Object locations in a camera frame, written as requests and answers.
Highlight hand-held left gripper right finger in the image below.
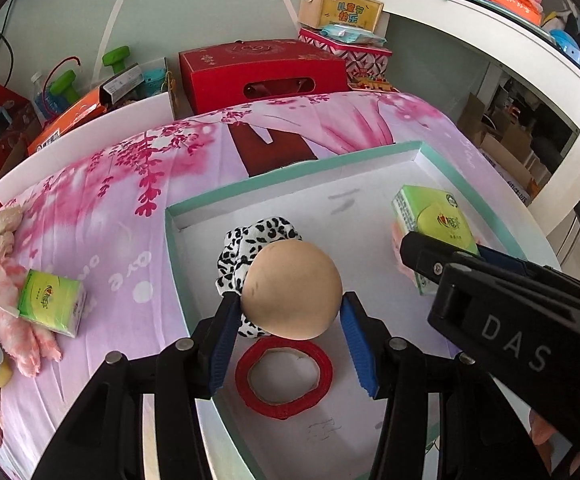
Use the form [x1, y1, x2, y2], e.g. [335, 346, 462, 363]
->
[339, 290, 546, 480]

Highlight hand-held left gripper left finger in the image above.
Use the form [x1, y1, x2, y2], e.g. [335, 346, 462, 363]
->
[34, 291, 245, 480]

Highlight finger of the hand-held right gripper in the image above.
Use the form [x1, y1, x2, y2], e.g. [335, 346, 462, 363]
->
[401, 231, 481, 281]
[477, 244, 580, 312]

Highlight red tape roll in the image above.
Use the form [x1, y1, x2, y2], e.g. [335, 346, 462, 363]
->
[235, 336, 335, 420]

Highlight green tissue pack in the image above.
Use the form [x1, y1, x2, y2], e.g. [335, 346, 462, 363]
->
[17, 268, 88, 338]
[391, 185, 478, 296]

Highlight beige makeup puff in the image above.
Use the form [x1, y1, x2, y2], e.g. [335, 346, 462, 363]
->
[242, 240, 343, 339]

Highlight leopard print scrunchie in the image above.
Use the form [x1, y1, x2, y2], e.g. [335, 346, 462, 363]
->
[217, 216, 303, 338]

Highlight shallow teal-edged white box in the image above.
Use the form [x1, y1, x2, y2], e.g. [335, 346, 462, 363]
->
[164, 141, 561, 480]

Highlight person's right hand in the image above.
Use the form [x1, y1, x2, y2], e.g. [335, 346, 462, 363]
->
[529, 407, 580, 478]

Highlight brown cardboard boxes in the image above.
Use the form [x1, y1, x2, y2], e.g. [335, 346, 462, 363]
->
[457, 92, 553, 201]

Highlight pink cartoon printed bedsheet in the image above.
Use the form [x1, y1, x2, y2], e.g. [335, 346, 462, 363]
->
[0, 91, 561, 480]

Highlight small colourful toy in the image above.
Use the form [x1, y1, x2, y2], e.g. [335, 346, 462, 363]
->
[352, 76, 401, 93]

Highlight red patterned box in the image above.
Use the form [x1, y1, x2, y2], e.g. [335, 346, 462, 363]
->
[298, 27, 393, 92]

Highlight white desk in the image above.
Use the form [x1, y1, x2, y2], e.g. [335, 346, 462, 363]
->
[370, 0, 580, 241]

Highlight blue plastic object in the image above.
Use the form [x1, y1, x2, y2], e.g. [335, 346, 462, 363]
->
[550, 29, 580, 68]

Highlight light blue wipes packet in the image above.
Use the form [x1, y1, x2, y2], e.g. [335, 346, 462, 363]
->
[320, 22, 388, 47]

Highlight white headboard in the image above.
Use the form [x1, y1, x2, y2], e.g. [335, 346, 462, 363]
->
[0, 91, 173, 201]

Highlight red gift box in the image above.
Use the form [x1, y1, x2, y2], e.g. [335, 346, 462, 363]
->
[179, 39, 348, 115]

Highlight orange cardboard box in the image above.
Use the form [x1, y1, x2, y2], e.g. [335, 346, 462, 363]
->
[27, 87, 108, 156]

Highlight teal small case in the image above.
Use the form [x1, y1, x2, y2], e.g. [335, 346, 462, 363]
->
[142, 67, 168, 96]

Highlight open cardboard box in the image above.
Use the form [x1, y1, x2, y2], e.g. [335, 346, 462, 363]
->
[102, 57, 181, 121]

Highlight plastic bottle with blue liquid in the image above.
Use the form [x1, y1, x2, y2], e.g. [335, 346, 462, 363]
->
[30, 72, 53, 116]

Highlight green dumbbells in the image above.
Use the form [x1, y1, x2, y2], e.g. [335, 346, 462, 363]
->
[44, 57, 83, 106]

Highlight beige gift box with handle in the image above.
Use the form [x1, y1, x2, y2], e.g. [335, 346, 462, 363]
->
[298, 0, 385, 36]

